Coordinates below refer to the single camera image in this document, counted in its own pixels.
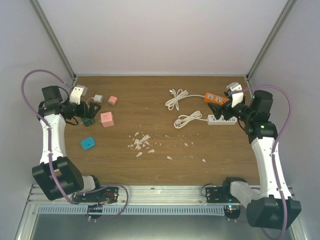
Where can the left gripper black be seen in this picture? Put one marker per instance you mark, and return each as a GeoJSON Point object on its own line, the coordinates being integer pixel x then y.
{"type": "Point", "coordinates": [91, 113]}

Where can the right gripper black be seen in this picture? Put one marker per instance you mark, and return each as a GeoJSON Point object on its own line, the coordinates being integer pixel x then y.
{"type": "Point", "coordinates": [219, 109]}

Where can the white usb charger plug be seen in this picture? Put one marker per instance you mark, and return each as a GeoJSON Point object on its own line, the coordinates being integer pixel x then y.
{"type": "Point", "coordinates": [98, 98]}

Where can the green dragon cube plug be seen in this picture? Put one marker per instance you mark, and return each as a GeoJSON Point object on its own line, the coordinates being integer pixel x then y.
{"type": "Point", "coordinates": [87, 121]}

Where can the orange power strip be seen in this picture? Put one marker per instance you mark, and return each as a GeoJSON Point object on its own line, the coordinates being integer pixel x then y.
{"type": "Point", "coordinates": [215, 99]}

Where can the pink cube socket adapter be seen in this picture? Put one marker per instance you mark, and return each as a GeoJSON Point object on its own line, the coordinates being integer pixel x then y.
{"type": "Point", "coordinates": [107, 119]}

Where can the white pink power strip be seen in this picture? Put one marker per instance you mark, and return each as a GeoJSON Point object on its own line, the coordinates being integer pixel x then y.
{"type": "Point", "coordinates": [213, 121]}

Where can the pink charger plug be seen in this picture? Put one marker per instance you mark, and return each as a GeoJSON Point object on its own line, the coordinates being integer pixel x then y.
{"type": "Point", "coordinates": [112, 100]}

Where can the blue cube plug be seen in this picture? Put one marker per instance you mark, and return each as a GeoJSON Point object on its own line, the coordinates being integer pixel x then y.
{"type": "Point", "coordinates": [87, 143]}

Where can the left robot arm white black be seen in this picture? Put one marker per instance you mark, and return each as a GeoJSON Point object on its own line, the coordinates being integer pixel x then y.
{"type": "Point", "coordinates": [56, 175]}

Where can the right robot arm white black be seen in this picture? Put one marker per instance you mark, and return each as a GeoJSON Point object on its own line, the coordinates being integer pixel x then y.
{"type": "Point", "coordinates": [273, 206]}

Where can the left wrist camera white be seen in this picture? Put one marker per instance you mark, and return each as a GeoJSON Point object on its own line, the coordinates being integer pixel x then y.
{"type": "Point", "coordinates": [77, 92]}

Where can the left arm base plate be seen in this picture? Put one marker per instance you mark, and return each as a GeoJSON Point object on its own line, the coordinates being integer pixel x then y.
{"type": "Point", "coordinates": [106, 196]}

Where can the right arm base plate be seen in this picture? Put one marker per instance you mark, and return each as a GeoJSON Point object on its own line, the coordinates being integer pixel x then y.
{"type": "Point", "coordinates": [218, 195]}

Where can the aluminium front rail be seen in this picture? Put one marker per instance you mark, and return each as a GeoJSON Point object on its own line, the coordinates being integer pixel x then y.
{"type": "Point", "coordinates": [150, 195]}

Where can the grey slotted cable duct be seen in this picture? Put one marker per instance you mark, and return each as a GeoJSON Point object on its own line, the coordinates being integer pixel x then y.
{"type": "Point", "coordinates": [179, 210]}

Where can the left aluminium frame post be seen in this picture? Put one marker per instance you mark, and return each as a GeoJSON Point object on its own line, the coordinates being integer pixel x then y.
{"type": "Point", "coordinates": [52, 37]}

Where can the aluminium frame post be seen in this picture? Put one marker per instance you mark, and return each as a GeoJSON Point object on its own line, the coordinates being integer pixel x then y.
{"type": "Point", "coordinates": [52, 37]}
{"type": "Point", "coordinates": [287, 8]}

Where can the right aluminium frame post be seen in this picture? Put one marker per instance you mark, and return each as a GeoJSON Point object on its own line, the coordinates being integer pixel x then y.
{"type": "Point", "coordinates": [287, 8]}

